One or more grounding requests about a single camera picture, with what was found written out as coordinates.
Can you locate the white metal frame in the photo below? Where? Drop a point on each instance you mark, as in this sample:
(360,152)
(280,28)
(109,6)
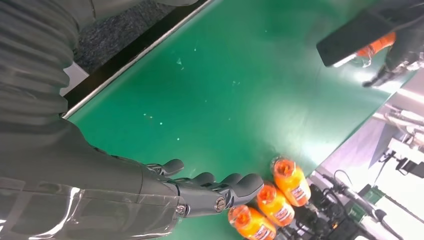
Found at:
(404,132)

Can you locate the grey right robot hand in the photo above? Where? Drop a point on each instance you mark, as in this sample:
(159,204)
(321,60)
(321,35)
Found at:
(82,185)

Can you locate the green table mat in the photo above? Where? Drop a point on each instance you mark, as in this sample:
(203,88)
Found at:
(232,99)

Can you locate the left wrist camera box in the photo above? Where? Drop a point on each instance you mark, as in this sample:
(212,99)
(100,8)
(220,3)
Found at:
(351,39)

